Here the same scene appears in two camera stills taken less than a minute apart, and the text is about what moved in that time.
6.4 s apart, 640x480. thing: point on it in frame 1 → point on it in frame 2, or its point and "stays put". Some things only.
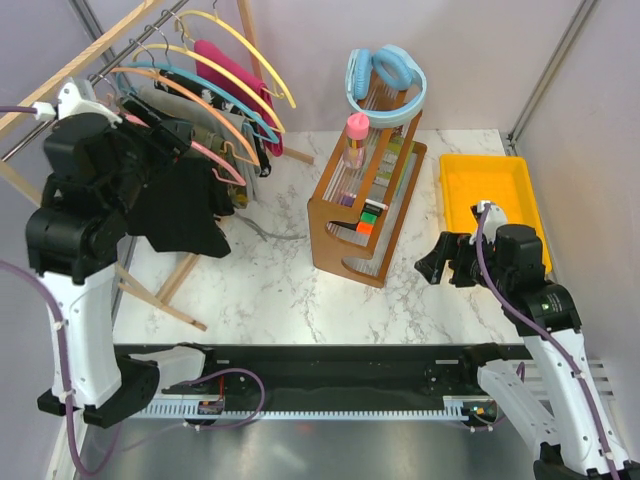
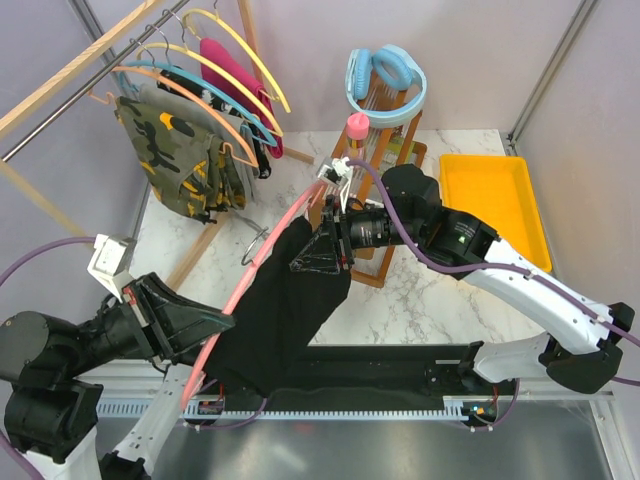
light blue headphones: x=396 y=69 stays put
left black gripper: x=169 y=140 → x=158 y=313
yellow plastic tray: x=504 y=179 stays put
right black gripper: x=449 y=245 → x=320 y=254
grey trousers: x=233 y=128 stays put
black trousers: x=178 y=210 → x=281 y=310
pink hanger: x=240 y=180 → x=248 y=276
